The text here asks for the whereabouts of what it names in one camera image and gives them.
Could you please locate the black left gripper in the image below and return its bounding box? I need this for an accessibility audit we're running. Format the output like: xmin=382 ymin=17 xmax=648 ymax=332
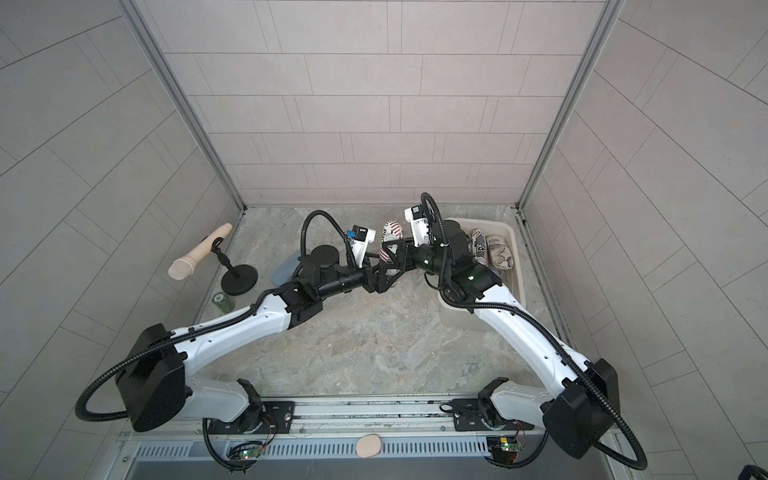
xmin=315 ymin=252 xmax=404 ymax=301

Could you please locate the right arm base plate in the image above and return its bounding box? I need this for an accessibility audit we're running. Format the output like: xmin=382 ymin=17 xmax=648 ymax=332
xmin=440 ymin=398 xmax=535 ymax=432

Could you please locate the black microphone stand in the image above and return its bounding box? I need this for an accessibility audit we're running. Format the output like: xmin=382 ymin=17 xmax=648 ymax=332
xmin=211 ymin=237 xmax=258 ymax=296

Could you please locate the right circuit board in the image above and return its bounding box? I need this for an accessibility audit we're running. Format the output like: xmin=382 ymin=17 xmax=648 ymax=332
xmin=486 ymin=436 xmax=525 ymax=458

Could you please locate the magazine print glasses case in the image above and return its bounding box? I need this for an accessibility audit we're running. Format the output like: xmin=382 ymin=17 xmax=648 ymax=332
xmin=379 ymin=220 xmax=403 ymax=277

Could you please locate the left circuit board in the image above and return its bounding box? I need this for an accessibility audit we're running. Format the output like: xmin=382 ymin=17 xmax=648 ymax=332
xmin=227 ymin=441 xmax=264 ymax=462

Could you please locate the pink oval tag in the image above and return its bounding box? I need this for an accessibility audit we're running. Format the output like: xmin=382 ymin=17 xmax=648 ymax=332
xmin=355 ymin=434 xmax=383 ymax=459

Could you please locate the newspaper case front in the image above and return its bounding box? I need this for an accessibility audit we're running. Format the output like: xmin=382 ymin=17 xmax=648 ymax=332
xmin=471 ymin=229 xmax=489 ymax=266

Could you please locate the cream plastic storage box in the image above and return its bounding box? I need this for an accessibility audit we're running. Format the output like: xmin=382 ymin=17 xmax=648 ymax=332
xmin=438 ymin=217 xmax=526 ymax=333

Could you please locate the map print glasses case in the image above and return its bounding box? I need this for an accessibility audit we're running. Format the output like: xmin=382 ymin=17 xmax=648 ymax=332
xmin=486 ymin=235 xmax=515 ymax=271

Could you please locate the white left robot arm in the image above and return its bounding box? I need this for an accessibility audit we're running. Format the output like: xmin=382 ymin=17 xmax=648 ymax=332
xmin=75 ymin=240 xmax=413 ymax=432

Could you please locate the light blue glasses case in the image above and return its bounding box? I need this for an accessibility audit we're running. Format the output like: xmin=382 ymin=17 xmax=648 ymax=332
xmin=270 ymin=250 xmax=300 ymax=287

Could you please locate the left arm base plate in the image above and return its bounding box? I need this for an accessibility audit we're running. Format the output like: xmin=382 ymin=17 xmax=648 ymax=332
xmin=208 ymin=401 xmax=296 ymax=435

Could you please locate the circuit board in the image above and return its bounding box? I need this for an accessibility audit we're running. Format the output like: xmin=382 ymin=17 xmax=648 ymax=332
xmin=486 ymin=436 xmax=525 ymax=458
xmin=227 ymin=441 xmax=264 ymax=462

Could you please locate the beige microphone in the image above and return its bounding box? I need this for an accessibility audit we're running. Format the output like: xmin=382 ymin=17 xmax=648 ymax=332
xmin=168 ymin=223 xmax=233 ymax=281

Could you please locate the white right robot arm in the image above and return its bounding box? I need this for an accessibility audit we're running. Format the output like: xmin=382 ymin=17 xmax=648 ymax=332
xmin=379 ymin=219 xmax=648 ymax=470

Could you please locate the aluminium rail frame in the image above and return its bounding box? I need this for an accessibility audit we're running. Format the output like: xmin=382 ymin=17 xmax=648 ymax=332
xmin=116 ymin=389 xmax=625 ymax=445

